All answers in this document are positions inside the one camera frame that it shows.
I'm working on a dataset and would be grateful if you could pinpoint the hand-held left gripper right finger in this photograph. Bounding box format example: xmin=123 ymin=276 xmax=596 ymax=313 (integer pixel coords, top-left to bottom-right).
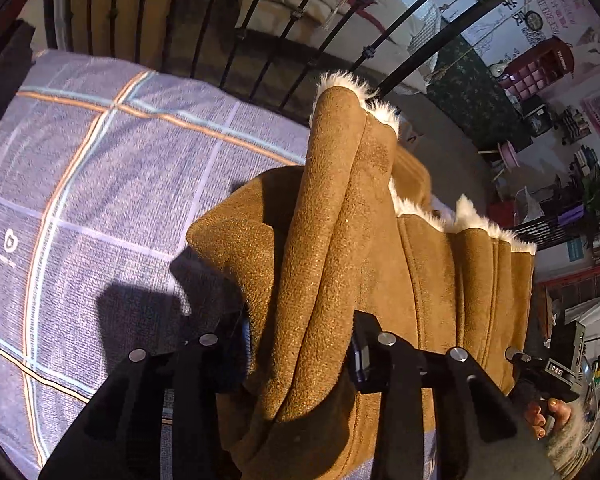
xmin=347 ymin=310 xmax=561 ymax=480

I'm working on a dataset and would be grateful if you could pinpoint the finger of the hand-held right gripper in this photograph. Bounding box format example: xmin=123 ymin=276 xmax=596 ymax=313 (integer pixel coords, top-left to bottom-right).
xmin=505 ymin=346 xmax=533 ymax=368

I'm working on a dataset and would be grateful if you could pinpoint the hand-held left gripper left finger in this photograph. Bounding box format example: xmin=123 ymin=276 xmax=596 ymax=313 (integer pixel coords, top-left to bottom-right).
xmin=37 ymin=310 xmax=253 ymax=480

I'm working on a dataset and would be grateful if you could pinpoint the brown suede fur-lined jacket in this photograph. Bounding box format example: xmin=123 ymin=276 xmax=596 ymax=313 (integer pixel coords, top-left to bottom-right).
xmin=186 ymin=71 xmax=538 ymax=480

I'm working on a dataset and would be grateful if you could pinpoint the person's right forearm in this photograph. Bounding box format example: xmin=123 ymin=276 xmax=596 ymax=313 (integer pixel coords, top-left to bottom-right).
xmin=545 ymin=404 xmax=600 ymax=480

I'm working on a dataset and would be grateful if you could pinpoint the person's right hand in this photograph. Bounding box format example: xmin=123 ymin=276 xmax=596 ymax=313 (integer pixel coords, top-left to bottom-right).
xmin=524 ymin=397 xmax=573 ymax=441

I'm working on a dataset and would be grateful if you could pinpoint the pink spool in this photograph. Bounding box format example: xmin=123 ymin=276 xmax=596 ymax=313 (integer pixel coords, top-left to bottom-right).
xmin=497 ymin=141 xmax=521 ymax=168

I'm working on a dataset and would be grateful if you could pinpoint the blue plaid bed sheet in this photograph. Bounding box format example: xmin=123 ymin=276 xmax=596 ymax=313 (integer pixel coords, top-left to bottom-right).
xmin=0 ymin=50 xmax=321 ymax=480

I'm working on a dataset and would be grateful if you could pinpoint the green patterned cloth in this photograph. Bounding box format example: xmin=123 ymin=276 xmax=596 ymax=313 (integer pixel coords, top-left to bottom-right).
xmin=425 ymin=35 xmax=533 ymax=161

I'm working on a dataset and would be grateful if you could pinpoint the red phone booth cabinet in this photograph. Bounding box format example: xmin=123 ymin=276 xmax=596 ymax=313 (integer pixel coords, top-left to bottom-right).
xmin=500 ymin=37 xmax=578 ymax=103

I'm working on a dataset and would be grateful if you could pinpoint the white wicker chair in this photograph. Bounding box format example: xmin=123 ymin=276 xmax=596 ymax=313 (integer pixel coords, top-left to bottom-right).
xmin=407 ymin=2 xmax=441 ymax=73

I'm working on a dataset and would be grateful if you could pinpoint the brown wooden panel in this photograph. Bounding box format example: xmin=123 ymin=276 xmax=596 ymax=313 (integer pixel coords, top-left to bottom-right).
xmin=72 ymin=0 xmax=261 ymax=91

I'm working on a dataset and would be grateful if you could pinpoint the black metal bed frame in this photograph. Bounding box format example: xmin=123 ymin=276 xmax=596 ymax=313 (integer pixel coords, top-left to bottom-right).
xmin=42 ymin=0 xmax=518 ymax=126

